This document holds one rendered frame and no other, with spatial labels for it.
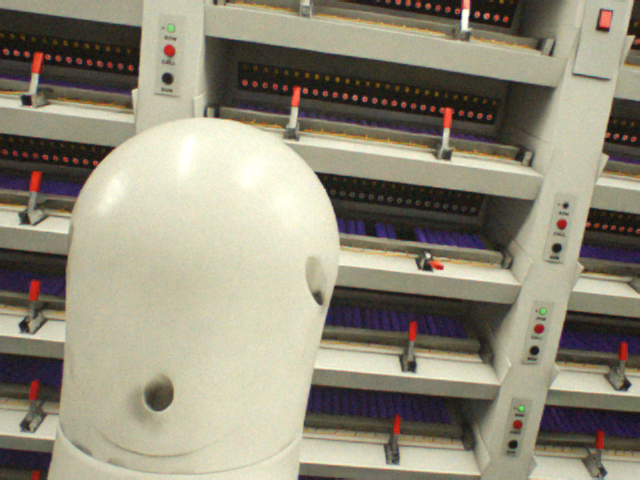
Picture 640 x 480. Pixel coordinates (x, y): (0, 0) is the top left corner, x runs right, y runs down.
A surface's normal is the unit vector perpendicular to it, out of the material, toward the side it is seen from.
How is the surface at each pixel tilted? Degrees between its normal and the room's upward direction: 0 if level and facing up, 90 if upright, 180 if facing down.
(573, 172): 90
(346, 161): 111
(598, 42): 90
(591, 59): 90
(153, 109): 90
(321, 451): 21
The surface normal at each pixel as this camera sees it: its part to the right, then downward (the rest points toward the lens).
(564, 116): 0.04, 0.15
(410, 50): 0.00, 0.50
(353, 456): 0.13, -0.86
